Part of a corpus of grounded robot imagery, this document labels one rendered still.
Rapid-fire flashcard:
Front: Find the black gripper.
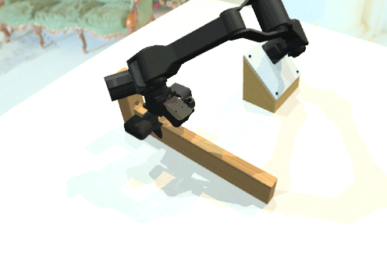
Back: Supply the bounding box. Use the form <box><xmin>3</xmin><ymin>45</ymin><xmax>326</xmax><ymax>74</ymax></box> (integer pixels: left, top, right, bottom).
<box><xmin>124</xmin><ymin>82</ymin><xmax>192</xmax><ymax>140</ymax></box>

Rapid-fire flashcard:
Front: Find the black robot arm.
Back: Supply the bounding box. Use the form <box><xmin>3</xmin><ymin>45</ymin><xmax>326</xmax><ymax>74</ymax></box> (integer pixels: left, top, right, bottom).
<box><xmin>104</xmin><ymin>0</ymin><xmax>309</xmax><ymax>128</ymax></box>

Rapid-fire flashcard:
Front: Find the wooden post with slot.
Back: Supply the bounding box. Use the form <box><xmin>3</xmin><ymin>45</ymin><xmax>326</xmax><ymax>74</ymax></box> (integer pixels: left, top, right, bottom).
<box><xmin>117</xmin><ymin>67</ymin><xmax>144</xmax><ymax>123</ymax></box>

